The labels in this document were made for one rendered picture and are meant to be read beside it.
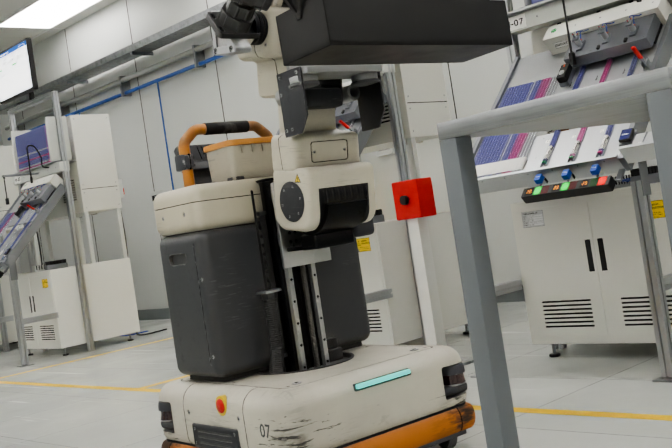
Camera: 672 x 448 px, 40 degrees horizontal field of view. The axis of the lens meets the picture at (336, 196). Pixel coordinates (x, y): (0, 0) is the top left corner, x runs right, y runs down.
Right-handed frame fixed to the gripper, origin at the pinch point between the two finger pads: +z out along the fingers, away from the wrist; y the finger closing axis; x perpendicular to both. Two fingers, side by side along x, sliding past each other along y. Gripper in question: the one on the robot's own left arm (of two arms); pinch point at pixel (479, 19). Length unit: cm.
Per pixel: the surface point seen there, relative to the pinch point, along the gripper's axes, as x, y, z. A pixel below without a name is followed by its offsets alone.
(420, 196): 121, 84, 38
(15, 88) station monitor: 523, 79, -100
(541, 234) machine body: 80, 105, 61
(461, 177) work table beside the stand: -45, -64, 41
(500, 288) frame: 92, 90, 79
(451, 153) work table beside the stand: -44, -64, 37
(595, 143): 34, 86, 32
